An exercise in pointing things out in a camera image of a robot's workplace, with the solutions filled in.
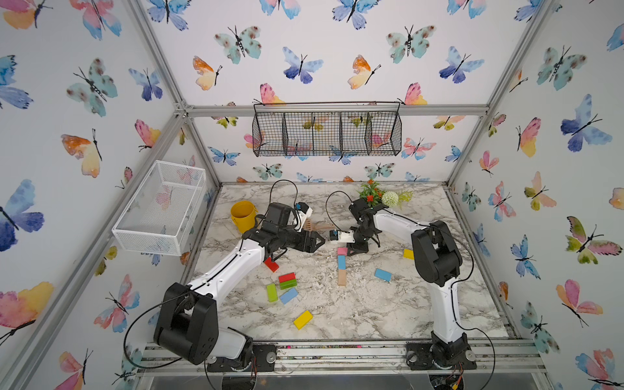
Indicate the artificial green flower plant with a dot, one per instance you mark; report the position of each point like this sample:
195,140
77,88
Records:
375,196

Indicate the yellow cup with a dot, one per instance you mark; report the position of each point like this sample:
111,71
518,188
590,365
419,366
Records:
243,215

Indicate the white mesh wall basket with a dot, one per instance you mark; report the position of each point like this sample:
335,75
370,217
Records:
160,214

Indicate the pale blue building block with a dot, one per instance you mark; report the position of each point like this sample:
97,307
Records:
288,296

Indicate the yellow long building block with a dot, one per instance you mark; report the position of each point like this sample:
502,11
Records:
303,320

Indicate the beige plastic slotted scoop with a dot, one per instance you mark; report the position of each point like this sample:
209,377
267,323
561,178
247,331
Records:
318,226

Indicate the green flat building block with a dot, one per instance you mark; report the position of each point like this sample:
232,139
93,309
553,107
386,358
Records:
288,284

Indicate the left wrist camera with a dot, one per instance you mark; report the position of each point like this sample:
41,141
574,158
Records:
302,214

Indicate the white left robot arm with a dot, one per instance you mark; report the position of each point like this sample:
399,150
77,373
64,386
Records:
188,324

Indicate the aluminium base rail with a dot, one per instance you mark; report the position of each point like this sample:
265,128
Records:
393,357

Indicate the light green building block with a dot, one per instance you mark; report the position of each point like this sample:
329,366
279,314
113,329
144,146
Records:
272,295

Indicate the natural wood building block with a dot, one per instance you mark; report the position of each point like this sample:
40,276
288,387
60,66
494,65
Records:
342,277

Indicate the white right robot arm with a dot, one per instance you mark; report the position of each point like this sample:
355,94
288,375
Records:
437,260

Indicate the light blue building block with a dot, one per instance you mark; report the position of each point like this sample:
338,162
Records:
341,262

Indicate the black wire wall basket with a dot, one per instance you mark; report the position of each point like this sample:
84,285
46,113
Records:
316,129

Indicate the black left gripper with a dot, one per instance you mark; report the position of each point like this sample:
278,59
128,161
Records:
309,248

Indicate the red flat building block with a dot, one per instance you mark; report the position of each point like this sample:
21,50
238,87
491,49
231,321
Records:
287,277

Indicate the teal building block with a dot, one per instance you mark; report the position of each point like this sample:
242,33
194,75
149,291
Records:
383,275

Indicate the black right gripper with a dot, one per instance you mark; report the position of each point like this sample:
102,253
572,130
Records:
353,246

